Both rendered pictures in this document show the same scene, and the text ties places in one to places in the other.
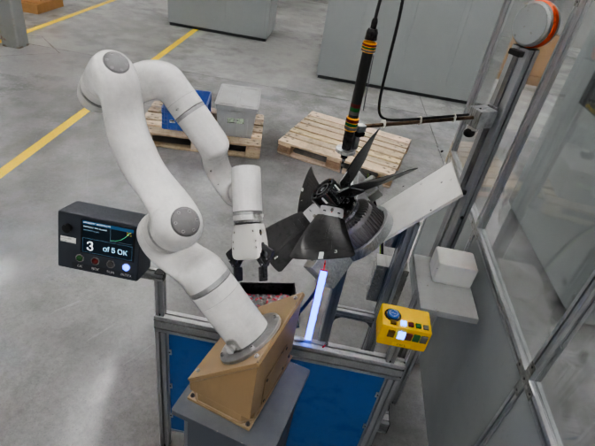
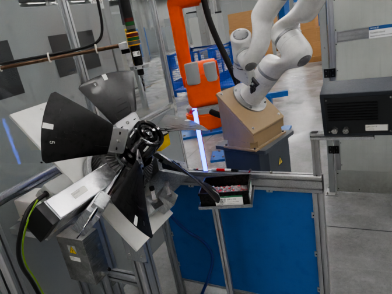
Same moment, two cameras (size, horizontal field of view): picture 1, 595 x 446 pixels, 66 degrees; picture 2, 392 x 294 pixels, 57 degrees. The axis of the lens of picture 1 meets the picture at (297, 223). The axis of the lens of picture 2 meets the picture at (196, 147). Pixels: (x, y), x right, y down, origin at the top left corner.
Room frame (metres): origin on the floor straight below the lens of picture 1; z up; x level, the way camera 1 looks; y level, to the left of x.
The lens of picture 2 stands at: (2.56, 0.65, 1.56)
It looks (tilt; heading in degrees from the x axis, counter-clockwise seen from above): 19 degrees down; 208
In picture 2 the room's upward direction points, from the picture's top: 11 degrees counter-clockwise
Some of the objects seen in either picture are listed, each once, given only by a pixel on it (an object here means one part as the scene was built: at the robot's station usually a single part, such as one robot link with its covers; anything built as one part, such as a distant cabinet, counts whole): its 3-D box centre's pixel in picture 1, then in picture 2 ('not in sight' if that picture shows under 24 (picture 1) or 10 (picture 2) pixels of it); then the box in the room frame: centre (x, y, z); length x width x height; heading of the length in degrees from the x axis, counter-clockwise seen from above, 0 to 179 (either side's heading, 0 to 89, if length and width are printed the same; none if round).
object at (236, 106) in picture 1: (237, 111); not in sight; (4.39, 0.79, 0.31); 0.60 x 0.42 x 0.33; 7
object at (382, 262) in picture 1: (386, 280); (83, 254); (1.67, -0.46, 0.73); 0.15 x 0.09 x 0.22; 88
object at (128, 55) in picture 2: (351, 138); (133, 55); (1.46, -0.13, 1.49); 0.09 x 0.07 x 0.10; 123
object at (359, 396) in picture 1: (266, 404); (237, 242); (1.10, -0.01, 0.45); 0.82 x 0.02 x 0.66; 88
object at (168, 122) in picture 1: (188, 109); not in sight; (4.34, 1.29, 0.25); 0.60 x 0.41 x 0.22; 7
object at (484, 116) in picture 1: (482, 117); not in sight; (1.80, -0.64, 1.53); 0.10 x 0.07 x 0.09; 123
